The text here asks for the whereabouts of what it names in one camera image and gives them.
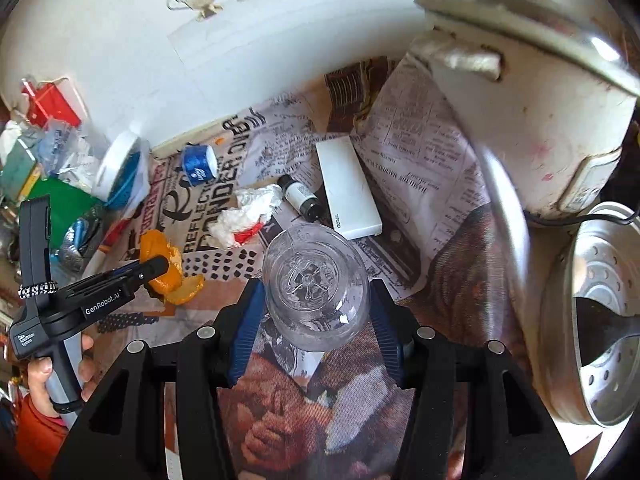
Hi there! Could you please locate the person's left forearm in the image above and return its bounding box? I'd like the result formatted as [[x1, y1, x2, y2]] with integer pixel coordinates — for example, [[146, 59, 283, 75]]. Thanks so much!
[[14, 392, 72, 480]]

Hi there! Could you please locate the newspaper print table cover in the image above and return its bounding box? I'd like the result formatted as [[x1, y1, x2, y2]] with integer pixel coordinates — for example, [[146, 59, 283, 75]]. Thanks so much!
[[95, 55, 547, 480]]

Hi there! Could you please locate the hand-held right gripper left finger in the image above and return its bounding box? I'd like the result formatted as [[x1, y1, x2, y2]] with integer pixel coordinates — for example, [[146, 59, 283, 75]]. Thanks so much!
[[50, 277, 266, 480]]

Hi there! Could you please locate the blue and white cup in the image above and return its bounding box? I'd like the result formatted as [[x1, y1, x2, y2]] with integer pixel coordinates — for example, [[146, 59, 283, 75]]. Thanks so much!
[[180, 143, 219, 185]]

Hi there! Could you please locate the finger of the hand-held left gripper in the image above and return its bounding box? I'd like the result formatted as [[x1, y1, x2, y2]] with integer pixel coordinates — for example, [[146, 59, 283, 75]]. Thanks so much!
[[102, 254, 171, 293]]

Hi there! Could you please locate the metal steamer basin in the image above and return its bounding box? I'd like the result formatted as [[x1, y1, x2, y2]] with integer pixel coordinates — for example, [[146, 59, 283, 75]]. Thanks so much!
[[537, 201, 640, 429]]

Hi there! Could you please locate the white rice cooker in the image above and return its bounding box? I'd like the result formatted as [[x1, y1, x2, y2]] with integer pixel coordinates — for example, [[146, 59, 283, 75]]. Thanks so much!
[[407, 0, 640, 219]]

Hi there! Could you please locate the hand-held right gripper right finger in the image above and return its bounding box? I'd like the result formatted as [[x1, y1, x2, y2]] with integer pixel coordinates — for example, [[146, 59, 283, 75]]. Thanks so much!
[[367, 278, 579, 480]]

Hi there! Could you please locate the orange peel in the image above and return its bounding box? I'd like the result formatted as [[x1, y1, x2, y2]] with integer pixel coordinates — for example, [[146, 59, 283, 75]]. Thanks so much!
[[138, 228, 206, 306]]

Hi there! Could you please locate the black power cord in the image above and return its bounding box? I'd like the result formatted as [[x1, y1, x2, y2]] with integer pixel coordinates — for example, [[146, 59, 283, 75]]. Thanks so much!
[[524, 207, 640, 227]]

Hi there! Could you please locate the clear plastic bottle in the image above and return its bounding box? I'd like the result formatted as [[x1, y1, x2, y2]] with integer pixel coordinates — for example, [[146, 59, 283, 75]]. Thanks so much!
[[262, 223, 371, 353]]

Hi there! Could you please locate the red box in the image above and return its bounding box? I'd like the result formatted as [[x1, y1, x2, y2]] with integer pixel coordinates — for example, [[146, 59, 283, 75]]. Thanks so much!
[[20, 77, 84, 131]]

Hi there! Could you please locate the white crumpled tissue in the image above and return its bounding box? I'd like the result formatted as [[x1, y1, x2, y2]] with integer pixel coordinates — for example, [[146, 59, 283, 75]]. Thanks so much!
[[207, 183, 285, 250]]

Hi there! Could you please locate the white round dish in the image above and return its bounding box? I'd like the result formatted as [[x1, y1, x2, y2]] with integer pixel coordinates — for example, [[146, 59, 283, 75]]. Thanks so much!
[[92, 129, 147, 211]]

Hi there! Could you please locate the small dark bottle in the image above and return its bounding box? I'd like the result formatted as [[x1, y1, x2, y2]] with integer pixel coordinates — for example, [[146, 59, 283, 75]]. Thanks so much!
[[276, 173, 321, 221]]

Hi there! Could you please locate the white flat box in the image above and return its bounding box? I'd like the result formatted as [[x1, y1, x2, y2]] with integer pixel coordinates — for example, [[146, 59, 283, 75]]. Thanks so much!
[[314, 134, 384, 241]]

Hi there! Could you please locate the person's left hand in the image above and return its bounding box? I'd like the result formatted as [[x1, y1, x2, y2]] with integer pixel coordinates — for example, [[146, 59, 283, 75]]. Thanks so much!
[[25, 334, 100, 418]]

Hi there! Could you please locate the green box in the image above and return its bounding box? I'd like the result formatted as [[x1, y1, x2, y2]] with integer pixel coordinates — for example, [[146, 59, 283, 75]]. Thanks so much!
[[29, 177, 104, 252]]

